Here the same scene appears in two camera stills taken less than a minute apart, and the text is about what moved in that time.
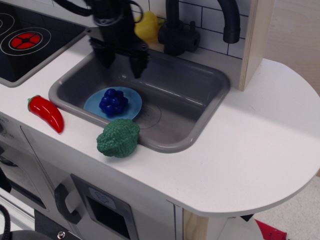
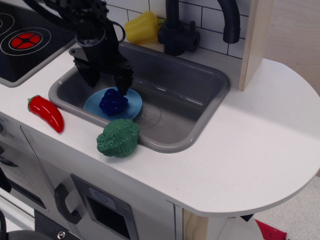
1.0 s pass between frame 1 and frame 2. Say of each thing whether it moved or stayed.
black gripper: moved
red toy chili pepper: stayed
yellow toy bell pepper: stayed
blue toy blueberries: stayed
